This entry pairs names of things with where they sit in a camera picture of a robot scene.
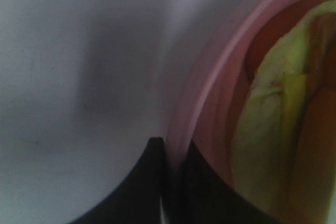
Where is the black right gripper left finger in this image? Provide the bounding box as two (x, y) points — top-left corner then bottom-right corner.
(72, 137), (165, 224)

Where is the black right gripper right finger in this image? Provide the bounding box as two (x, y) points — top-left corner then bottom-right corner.
(181, 142), (278, 224)

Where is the pink round plate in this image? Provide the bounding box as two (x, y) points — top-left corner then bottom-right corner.
(165, 0), (327, 185)

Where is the white bread sandwich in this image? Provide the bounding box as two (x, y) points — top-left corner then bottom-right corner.
(230, 0), (335, 223)

